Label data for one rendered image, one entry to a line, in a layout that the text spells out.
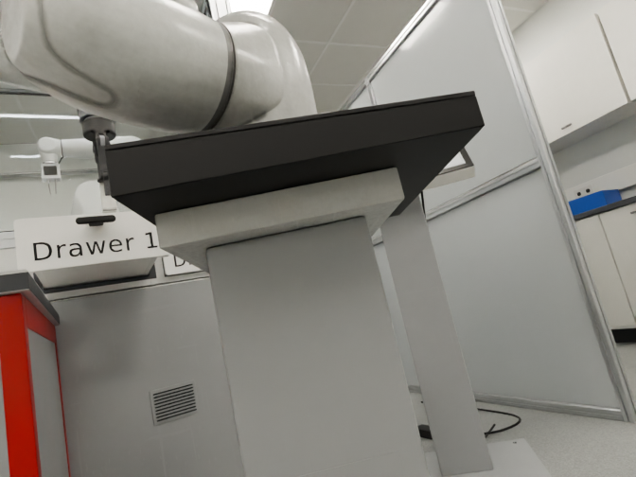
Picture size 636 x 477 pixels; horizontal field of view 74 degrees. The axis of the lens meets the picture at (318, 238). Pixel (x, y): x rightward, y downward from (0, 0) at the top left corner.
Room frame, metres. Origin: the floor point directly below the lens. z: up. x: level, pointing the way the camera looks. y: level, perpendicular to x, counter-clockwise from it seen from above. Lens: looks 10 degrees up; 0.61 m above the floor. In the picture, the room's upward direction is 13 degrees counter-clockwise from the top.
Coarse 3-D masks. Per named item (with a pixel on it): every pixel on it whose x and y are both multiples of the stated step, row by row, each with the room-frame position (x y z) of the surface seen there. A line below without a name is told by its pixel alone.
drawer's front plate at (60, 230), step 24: (72, 216) 0.85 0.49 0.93; (120, 216) 0.90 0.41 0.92; (24, 240) 0.81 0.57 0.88; (48, 240) 0.83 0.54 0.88; (72, 240) 0.85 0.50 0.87; (96, 240) 0.87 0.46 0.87; (120, 240) 0.89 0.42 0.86; (144, 240) 0.92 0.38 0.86; (24, 264) 0.81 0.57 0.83; (48, 264) 0.83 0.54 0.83; (72, 264) 0.85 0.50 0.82; (96, 264) 0.87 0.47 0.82
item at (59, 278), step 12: (108, 264) 0.97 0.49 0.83; (120, 264) 1.00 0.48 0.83; (132, 264) 1.03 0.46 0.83; (144, 264) 1.06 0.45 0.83; (48, 276) 0.96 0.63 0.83; (60, 276) 0.98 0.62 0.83; (72, 276) 1.01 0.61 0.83; (84, 276) 1.04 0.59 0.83; (96, 276) 1.08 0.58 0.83; (108, 276) 1.11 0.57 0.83; (120, 276) 1.15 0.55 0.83; (132, 276) 1.19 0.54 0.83; (48, 288) 1.08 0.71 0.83
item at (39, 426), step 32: (0, 288) 0.54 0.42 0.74; (32, 288) 0.59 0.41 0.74; (0, 320) 0.55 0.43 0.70; (32, 320) 0.65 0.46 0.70; (0, 352) 0.55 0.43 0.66; (32, 352) 0.63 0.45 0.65; (0, 384) 0.55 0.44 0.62; (32, 384) 0.58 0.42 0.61; (0, 416) 0.55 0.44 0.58; (32, 416) 0.56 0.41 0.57; (0, 448) 0.55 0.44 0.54; (32, 448) 0.56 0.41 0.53; (64, 448) 0.99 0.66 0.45
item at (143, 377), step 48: (144, 288) 1.19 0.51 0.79; (192, 288) 1.25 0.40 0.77; (96, 336) 1.12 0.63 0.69; (144, 336) 1.18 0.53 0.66; (192, 336) 1.24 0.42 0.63; (96, 384) 1.11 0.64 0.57; (144, 384) 1.17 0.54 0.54; (192, 384) 1.23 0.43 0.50; (96, 432) 1.11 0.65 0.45; (144, 432) 1.16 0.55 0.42; (192, 432) 1.22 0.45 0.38
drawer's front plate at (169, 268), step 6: (168, 258) 1.21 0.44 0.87; (180, 258) 1.22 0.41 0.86; (168, 264) 1.21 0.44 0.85; (174, 264) 1.21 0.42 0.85; (180, 264) 1.22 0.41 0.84; (186, 264) 1.23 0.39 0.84; (168, 270) 1.20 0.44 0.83; (174, 270) 1.21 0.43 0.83; (180, 270) 1.22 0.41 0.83; (186, 270) 1.23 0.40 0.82; (192, 270) 1.24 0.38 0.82; (198, 270) 1.25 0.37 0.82
